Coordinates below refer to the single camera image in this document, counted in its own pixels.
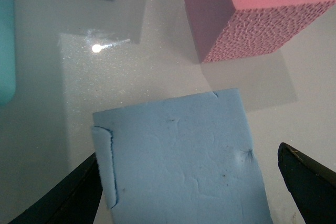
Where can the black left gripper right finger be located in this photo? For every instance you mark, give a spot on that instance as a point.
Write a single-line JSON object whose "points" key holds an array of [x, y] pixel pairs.
{"points": [[311, 184]]}

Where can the light blue foam block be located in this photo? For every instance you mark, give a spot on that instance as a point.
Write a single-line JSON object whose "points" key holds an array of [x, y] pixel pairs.
{"points": [[180, 160]]}

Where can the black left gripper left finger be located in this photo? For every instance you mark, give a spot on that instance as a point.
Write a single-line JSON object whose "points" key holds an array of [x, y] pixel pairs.
{"points": [[73, 200]]}

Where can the pink foam block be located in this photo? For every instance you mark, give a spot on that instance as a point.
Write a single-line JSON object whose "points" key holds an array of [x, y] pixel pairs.
{"points": [[230, 29]]}

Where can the teal plastic bin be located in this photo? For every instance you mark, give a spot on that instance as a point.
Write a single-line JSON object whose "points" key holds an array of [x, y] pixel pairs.
{"points": [[8, 76]]}

